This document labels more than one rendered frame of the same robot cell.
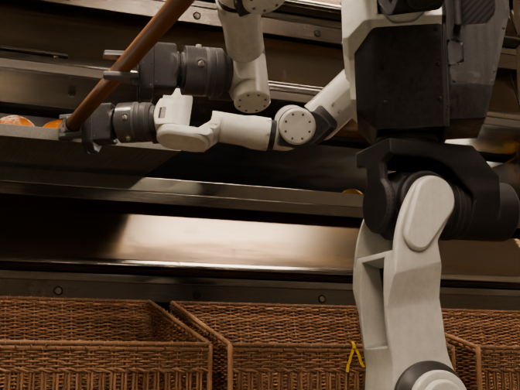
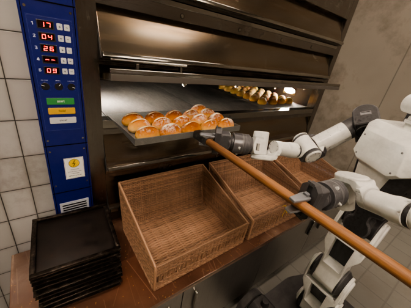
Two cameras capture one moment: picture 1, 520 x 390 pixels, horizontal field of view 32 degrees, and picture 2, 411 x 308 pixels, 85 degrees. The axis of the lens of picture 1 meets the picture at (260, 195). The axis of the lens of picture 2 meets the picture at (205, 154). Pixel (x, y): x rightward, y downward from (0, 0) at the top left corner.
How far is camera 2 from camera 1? 1.56 m
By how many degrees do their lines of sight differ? 41
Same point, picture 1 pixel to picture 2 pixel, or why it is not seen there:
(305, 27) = (278, 36)
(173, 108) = (263, 145)
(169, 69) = (321, 205)
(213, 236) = not seen: hidden behind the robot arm
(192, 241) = not seen: hidden behind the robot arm
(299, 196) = (255, 115)
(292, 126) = (311, 157)
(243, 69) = (351, 197)
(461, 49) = not seen: outside the picture
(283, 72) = (265, 61)
